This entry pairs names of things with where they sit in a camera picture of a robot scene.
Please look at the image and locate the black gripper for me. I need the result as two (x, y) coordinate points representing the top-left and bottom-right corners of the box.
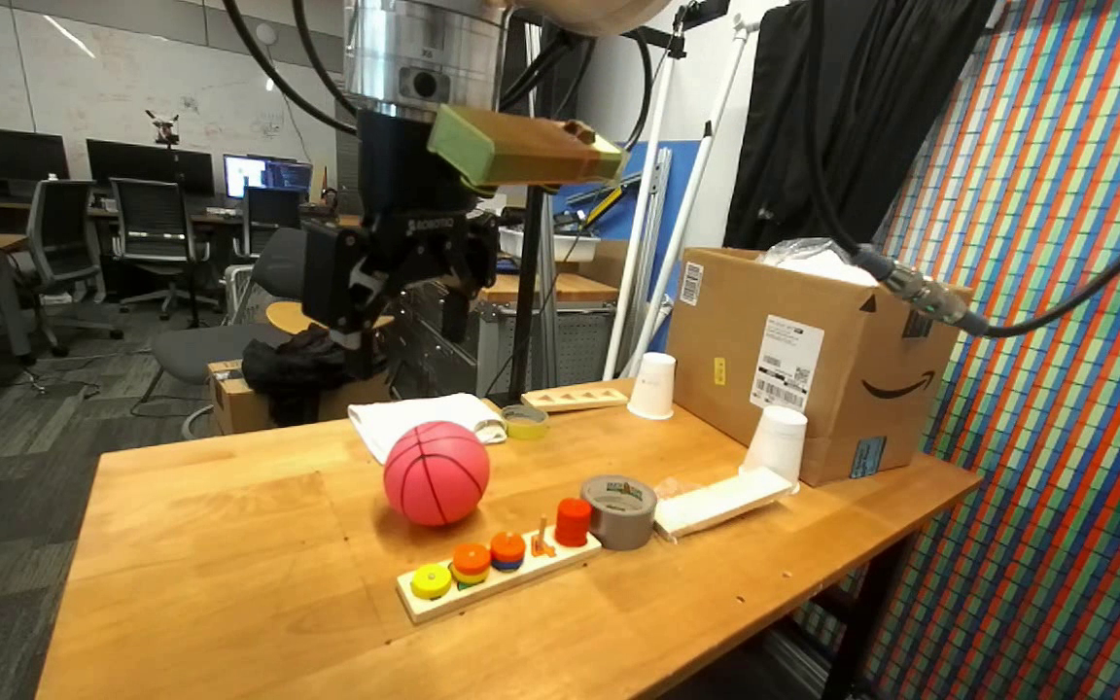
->
(301, 108), (502, 339)

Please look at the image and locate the pink-red rubber basketball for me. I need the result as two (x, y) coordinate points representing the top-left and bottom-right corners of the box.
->
(383, 416), (494, 531)

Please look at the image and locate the black vertical pole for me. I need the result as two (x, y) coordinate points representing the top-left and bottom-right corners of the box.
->
(510, 187), (551, 403)

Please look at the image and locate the white folded cloth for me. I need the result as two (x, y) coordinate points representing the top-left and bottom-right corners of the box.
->
(348, 387), (515, 467)

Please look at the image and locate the green and tan wrist block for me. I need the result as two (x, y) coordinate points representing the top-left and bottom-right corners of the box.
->
(426, 102), (629, 190)

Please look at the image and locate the lit computer monitor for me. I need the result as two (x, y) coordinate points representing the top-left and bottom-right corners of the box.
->
(222, 150), (314, 198)

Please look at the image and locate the yellow-rimmed clear tape roll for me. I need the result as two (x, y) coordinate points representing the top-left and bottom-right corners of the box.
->
(497, 401), (551, 438)

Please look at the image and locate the pale wooden board with arrows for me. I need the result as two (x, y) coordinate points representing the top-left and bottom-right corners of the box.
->
(518, 379), (636, 416)

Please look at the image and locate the low wooden crate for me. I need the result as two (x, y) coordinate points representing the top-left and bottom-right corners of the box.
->
(205, 359), (389, 434)

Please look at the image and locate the grey office chair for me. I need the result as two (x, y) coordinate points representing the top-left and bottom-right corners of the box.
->
(109, 176), (222, 325)
(11, 176), (109, 361)

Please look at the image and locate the white paper cup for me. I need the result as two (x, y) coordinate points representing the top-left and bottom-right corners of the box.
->
(623, 349), (680, 423)
(738, 401), (813, 486)

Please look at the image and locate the large brown cardboard box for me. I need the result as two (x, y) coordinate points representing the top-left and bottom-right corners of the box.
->
(665, 243), (976, 488)

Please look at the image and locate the white shipping label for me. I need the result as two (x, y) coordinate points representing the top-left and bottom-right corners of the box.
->
(748, 311), (830, 416)

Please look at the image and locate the white plastic bag in box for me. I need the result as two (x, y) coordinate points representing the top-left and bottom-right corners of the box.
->
(755, 233), (883, 292)

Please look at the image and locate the black hanging cloth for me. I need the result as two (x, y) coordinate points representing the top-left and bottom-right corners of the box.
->
(724, 0), (1000, 255)

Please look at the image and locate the blue sticker on box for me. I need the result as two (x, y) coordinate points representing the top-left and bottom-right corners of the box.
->
(848, 434), (892, 479)

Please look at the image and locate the orange ring stack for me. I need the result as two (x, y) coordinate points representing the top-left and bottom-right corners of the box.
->
(446, 541), (494, 587)
(486, 527), (529, 575)

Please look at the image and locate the white wooden ring stacker board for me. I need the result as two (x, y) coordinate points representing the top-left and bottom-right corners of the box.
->
(392, 519), (608, 627)

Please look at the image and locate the yellow ring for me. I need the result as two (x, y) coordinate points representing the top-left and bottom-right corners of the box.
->
(410, 559), (454, 601)

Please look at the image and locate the grey duct tape roll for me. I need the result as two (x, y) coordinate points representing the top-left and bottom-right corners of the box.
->
(581, 470), (661, 550)

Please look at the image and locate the thick black cable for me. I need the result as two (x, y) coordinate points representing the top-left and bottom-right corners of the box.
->
(844, 190), (1120, 342)

